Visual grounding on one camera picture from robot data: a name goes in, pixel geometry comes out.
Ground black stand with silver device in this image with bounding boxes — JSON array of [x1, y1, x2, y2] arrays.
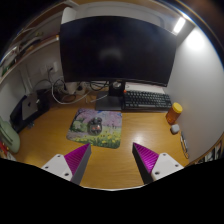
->
[[9, 89, 51, 134]]

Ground wooden wall shelf unit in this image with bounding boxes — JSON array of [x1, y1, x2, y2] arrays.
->
[[0, 19, 64, 84]]

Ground floral print mouse pad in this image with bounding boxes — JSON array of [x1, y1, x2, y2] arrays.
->
[[65, 107, 123, 150]]

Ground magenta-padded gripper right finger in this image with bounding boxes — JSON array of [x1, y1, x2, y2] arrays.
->
[[132, 142, 184, 185]]

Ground orange jar with yellow lid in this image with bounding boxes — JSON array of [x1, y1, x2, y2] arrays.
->
[[165, 102, 184, 125]]

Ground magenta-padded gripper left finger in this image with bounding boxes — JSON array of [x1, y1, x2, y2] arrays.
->
[[41, 143, 92, 185]]

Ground bright ceiling light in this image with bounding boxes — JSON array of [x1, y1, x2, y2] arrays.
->
[[172, 16, 187, 34]]

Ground transparent computer mouse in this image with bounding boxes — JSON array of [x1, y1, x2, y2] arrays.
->
[[87, 117, 104, 136]]

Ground white power strip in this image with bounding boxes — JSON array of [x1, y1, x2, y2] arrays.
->
[[63, 81, 84, 96]]

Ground black keyboard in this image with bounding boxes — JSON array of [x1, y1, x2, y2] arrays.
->
[[123, 89, 173, 112]]

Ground small grey earbuds case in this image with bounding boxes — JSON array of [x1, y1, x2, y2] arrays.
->
[[169, 123, 181, 135]]

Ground black curved monitor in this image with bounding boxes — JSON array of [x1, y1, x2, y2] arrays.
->
[[59, 15, 178, 112]]

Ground pens beside wall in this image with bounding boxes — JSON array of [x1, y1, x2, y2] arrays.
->
[[179, 131, 190, 159]]

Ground pale green object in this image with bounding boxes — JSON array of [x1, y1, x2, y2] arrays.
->
[[0, 116, 21, 154]]

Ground white cable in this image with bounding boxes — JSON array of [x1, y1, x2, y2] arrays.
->
[[50, 78, 91, 105]]

